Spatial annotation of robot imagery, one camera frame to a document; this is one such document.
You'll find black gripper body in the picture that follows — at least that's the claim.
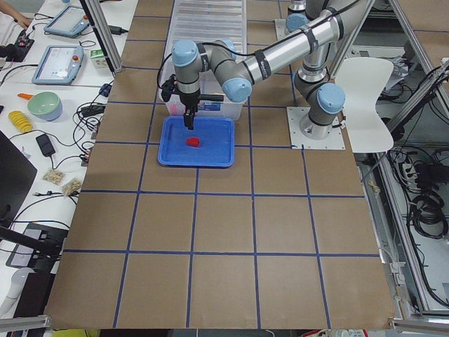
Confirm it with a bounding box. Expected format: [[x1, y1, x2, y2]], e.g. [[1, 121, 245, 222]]
[[179, 91, 201, 112]]

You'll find red block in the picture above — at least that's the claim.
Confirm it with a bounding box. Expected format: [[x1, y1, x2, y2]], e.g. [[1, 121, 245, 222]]
[[185, 137, 201, 147]]

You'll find clear plastic box lid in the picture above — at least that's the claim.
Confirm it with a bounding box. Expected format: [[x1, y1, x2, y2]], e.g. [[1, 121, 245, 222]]
[[165, 0, 247, 54]]

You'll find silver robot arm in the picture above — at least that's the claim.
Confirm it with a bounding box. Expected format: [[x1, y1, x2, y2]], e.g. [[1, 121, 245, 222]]
[[164, 1, 368, 130]]

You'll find clear plastic storage box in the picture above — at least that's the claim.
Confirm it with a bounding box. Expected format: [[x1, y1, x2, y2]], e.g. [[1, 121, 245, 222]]
[[159, 52, 248, 121]]

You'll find blue plastic tray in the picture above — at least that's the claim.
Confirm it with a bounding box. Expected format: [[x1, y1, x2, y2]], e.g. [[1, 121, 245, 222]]
[[158, 116, 235, 168]]

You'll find green white carton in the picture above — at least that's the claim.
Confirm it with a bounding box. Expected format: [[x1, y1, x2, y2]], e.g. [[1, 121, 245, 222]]
[[89, 49, 109, 69]]

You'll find near teach pendant tablet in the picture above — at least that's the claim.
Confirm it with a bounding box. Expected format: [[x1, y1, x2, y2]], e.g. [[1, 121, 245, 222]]
[[32, 45, 84, 85]]

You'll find teach pendant tablet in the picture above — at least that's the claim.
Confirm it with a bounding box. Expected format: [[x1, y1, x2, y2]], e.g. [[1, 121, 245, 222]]
[[32, 45, 84, 85], [43, 6, 90, 38]]

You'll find green bowl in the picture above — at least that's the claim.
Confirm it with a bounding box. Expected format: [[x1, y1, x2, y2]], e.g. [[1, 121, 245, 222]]
[[27, 91, 62, 121]]

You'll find far teach pendant tablet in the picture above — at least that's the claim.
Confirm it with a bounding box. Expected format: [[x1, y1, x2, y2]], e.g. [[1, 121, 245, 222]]
[[43, 6, 90, 38]]

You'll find yellow toy corn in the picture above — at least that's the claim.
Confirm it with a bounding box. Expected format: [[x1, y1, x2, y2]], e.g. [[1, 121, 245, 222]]
[[8, 110, 33, 133]]

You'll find toy carrot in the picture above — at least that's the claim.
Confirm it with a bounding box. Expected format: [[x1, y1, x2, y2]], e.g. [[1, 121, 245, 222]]
[[18, 93, 34, 100]]

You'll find white plastic chair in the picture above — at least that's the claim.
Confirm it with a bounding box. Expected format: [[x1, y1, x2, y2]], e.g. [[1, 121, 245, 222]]
[[335, 57, 394, 153]]

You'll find black box latch handle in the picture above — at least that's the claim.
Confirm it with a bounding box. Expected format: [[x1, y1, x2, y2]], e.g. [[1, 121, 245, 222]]
[[199, 94, 224, 102]]

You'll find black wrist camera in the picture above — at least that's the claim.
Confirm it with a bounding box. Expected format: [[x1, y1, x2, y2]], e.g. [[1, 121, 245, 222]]
[[161, 74, 180, 103]]

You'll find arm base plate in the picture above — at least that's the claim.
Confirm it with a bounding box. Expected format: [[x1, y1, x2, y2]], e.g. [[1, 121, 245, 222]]
[[286, 107, 345, 150], [274, 18, 301, 41]]

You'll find aluminium frame post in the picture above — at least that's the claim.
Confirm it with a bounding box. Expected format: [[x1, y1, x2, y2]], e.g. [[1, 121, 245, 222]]
[[79, 0, 123, 74]]

